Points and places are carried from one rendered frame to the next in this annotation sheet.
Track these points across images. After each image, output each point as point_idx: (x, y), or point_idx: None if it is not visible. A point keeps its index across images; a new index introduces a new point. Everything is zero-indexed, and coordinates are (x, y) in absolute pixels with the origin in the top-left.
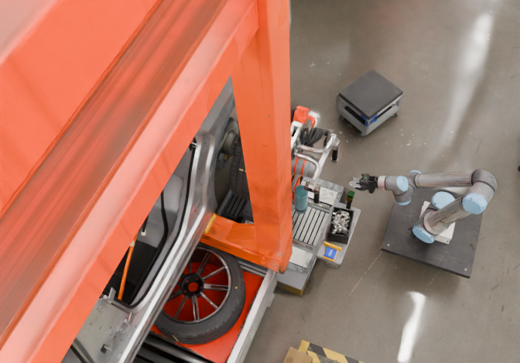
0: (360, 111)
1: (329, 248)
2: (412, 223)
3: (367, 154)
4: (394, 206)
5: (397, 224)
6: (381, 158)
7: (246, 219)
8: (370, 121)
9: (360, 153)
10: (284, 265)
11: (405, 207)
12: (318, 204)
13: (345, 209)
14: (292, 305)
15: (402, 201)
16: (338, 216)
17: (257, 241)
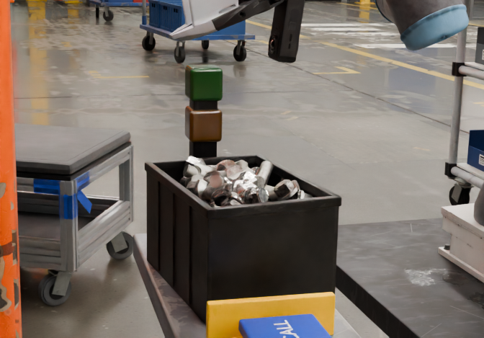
0: (29, 173)
1: (261, 323)
2: (464, 287)
3: (107, 328)
4: (351, 274)
5: (423, 303)
6: (158, 323)
7: None
8: (75, 189)
9: (81, 333)
10: (18, 272)
11: (393, 267)
12: None
13: (212, 157)
14: None
15: None
16: (204, 165)
17: None
